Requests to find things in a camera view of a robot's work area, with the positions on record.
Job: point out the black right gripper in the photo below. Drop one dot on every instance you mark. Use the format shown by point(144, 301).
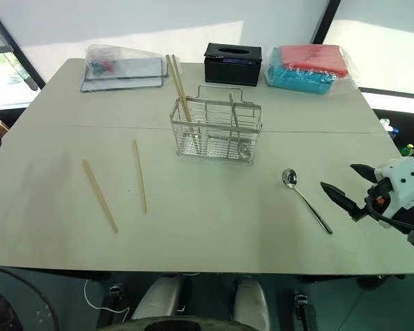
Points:
point(377, 193)

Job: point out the silver metal spoon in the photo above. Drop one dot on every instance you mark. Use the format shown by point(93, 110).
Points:
point(290, 178)

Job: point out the green plastic bottle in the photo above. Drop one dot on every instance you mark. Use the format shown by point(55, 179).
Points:
point(407, 150)

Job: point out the clear plastic bottle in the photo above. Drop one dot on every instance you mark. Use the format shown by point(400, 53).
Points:
point(388, 125)

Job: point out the clear plastic cloth bag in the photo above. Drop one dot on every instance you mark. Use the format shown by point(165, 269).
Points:
point(341, 81)

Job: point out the blue folded cloth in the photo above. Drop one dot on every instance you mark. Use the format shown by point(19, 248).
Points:
point(296, 81)

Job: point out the black table caster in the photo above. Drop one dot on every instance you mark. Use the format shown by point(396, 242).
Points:
point(115, 296)
point(305, 310)

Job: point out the red folded cloth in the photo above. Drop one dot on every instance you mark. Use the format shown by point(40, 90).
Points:
point(314, 57)

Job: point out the silver right robot leg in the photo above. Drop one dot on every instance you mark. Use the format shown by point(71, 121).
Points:
point(252, 303)

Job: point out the silver robot leg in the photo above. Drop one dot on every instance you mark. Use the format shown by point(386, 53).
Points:
point(252, 303)
point(158, 298)

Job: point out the black tissue box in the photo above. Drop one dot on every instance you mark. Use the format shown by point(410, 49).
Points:
point(233, 67)

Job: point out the wooden chopstick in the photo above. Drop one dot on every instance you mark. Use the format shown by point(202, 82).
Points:
point(182, 82)
point(139, 176)
point(179, 93)
point(100, 196)

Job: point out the silver left robot leg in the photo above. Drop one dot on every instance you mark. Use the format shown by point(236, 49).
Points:
point(158, 298)

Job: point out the dark rounded robot torso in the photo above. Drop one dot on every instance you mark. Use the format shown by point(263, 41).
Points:
point(165, 325)

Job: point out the clear bag with framed boards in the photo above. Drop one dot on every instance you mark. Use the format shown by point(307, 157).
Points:
point(124, 70)

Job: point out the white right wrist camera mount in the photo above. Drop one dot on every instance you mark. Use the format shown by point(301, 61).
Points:
point(402, 181)

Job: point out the black window frame post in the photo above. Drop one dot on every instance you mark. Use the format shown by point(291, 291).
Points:
point(10, 38)
point(326, 20)

